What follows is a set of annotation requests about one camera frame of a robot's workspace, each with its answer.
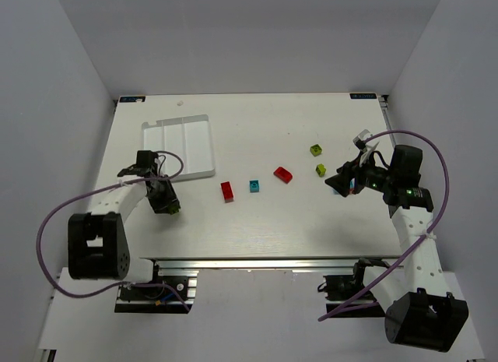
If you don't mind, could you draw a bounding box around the lime lego brick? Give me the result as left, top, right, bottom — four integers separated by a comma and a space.
310, 144, 322, 156
315, 163, 326, 177
167, 204, 181, 215

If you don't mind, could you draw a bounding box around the red long lego brick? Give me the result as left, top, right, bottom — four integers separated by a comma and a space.
220, 181, 234, 202

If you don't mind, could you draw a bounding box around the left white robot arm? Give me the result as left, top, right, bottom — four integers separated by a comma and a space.
68, 150, 181, 283

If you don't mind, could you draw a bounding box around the white divided sorting tray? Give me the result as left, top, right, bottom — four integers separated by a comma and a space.
142, 114, 216, 181

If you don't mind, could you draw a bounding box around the red sloped lego brick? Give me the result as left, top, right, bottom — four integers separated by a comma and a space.
273, 167, 293, 184

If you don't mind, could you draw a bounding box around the right blue corner label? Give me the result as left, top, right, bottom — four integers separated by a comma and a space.
349, 93, 377, 100

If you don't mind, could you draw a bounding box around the blue corner label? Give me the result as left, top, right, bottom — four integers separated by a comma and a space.
118, 96, 146, 104
349, 93, 377, 100

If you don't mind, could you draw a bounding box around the small blue lego brick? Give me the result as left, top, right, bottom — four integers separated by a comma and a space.
249, 180, 260, 193

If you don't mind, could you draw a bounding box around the left blue corner label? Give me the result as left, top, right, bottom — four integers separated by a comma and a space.
118, 96, 146, 104

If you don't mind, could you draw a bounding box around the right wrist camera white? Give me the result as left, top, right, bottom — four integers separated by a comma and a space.
353, 129, 379, 163

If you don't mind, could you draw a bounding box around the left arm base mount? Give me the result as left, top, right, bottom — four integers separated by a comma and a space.
114, 261, 198, 315

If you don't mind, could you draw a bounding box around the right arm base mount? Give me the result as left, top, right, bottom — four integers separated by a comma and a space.
317, 258, 390, 318

